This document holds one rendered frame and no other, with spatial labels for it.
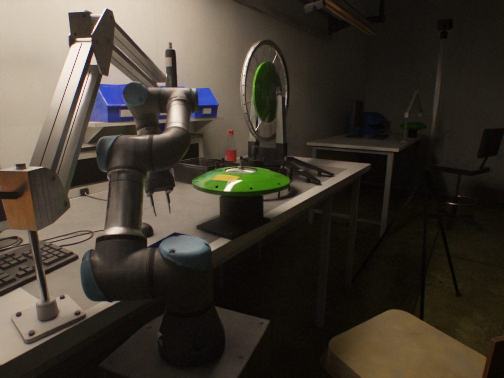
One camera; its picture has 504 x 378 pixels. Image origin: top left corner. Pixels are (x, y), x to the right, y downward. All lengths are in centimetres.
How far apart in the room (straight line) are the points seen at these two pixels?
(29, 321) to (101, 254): 19
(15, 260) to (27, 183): 38
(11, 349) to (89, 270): 17
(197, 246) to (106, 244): 15
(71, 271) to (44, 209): 29
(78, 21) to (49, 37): 88
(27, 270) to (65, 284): 10
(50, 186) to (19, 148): 96
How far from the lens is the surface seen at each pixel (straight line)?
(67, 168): 70
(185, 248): 58
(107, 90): 176
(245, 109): 160
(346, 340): 109
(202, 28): 229
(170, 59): 126
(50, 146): 68
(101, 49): 81
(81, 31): 81
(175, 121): 75
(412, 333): 118
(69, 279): 86
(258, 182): 94
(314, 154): 353
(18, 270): 92
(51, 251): 97
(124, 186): 65
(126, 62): 92
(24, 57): 163
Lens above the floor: 129
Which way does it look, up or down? 14 degrees down
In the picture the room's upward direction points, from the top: straight up
